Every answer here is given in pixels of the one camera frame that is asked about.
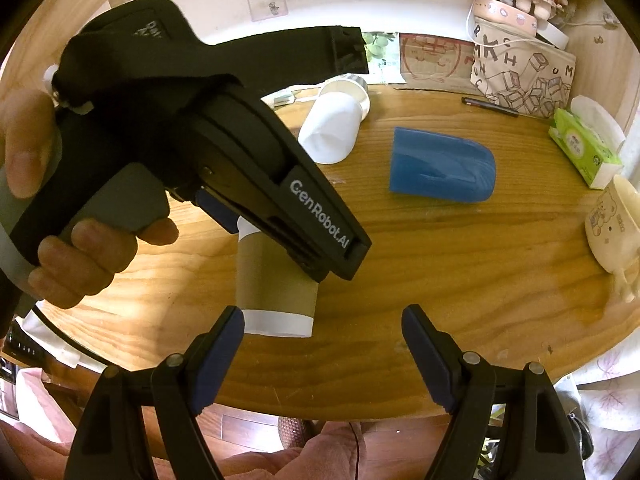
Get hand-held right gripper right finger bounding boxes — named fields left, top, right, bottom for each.
left=401, top=304, right=586, bottom=480

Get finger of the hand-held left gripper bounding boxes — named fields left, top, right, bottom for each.
left=195, top=187, right=241, bottom=235
left=197, top=160, right=373, bottom=283

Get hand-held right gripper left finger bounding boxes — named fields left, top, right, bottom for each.
left=64, top=305, right=246, bottom=480

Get brown paper cup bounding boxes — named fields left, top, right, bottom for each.
left=236, top=216, right=321, bottom=338

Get white plastic cup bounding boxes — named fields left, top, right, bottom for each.
left=298, top=95, right=364, bottom=165

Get blue plastic cup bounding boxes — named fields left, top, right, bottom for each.
left=389, top=126, right=497, bottom=204

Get person's left hand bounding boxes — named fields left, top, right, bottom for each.
left=0, top=85, right=179, bottom=309

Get woven basket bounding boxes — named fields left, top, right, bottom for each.
left=277, top=414, right=322, bottom=450

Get person's pink clothed legs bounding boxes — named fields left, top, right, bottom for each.
left=0, top=417, right=451, bottom=480

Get white paper sheet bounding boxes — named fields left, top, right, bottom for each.
left=20, top=310, right=83, bottom=368

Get pink cloth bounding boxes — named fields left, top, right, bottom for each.
left=14, top=366, right=78, bottom=443

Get floral cloth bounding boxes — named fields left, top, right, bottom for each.
left=570, top=337, right=640, bottom=480

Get green grape picture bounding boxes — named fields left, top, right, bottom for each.
left=361, top=31, right=401, bottom=84

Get cream bear print mug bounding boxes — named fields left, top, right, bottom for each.
left=585, top=175, right=640, bottom=303

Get red print cardboard box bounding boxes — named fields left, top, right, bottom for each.
left=399, top=32, right=477, bottom=84

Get black pen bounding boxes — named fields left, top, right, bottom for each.
left=462, top=96, right=521, bottom=118

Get green tissue pack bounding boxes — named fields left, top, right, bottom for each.
left=548, top=95, right=626, bottom=190

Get letter print fabric bag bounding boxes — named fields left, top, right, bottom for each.
left=470, top=16, right=577, bottom=120

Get pink round box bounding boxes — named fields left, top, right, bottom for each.
left=472, top=0, right=538, bottom=31

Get thin red cable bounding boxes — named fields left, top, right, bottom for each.
left=347, top=421, right=363, bottom=480

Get pink square wall sticker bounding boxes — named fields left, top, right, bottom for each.
left=246, top=0, right=291, bottom=22

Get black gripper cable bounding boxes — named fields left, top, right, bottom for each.
left=17, top=302, right=168, bottom=377

